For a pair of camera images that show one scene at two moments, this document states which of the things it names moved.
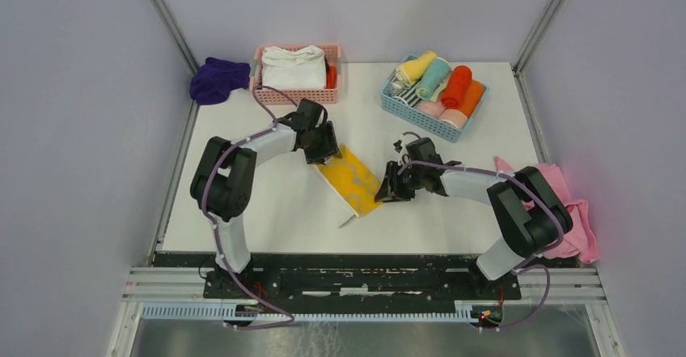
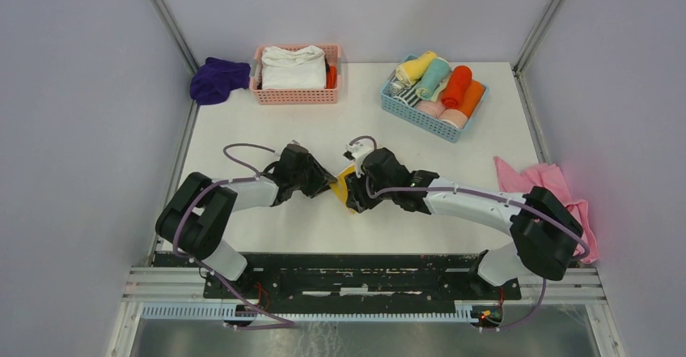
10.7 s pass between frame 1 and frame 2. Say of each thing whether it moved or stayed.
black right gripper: moved
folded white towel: stayed
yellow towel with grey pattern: moved
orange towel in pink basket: stayed
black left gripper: moved
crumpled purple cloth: stayed
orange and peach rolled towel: stayed
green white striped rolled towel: stayed
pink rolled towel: stayed
